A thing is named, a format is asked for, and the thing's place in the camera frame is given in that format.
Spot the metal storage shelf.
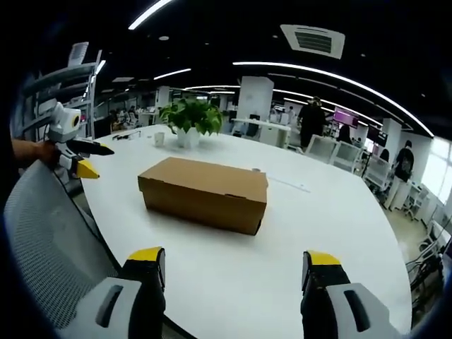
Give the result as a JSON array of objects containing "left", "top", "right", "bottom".
[{"left": 20, "top": 49, "right": 103, "bottom": 142}]

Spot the purple screen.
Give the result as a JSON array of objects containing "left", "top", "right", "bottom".
[{"left": 333, "top": 107, "right": 360, "bottom": 127}]

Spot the green potted plant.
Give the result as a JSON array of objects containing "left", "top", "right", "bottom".
[{"left": 158, "top": 97, "right": 224, "bottom": 148}]

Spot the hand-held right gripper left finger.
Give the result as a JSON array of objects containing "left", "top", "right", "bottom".
[{"left": 57, "top": 247, "right": 167, "bottom": 339}]

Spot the ceiling air conditioner vent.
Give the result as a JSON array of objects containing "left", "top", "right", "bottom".
[{"left": 280, "top": 23, "right": 346, "bottom": 60}]

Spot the white office chair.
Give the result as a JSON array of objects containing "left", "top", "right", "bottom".
[
  {"left": 305, "top": 133, "right": 340, "bottom": 164},
  {"left": 333, "top": 140, "right": 364, "bottom": 174}
]

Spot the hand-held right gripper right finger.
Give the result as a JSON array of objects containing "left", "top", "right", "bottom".
[{"left": 300, "top": 250, "right": 403, "bottom": 339}]

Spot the white pillar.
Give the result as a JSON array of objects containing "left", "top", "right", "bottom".
[{"left": 237, "top": 76, "right": 275, "bottom": 138}]

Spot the brown cardboard shoe box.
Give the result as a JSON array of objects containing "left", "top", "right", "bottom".
[{"left": 137, "top": 157, "right": 268, "bottom": 237}]

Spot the white round table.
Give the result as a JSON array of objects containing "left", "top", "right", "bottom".
[{"left": 80, "top": 123, "right": 413, "bottom": 339}]

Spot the grey mesh office chair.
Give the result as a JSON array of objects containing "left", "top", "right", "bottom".
[{"left": 4, "top": 160, "right": 123, "bottom": 331}]

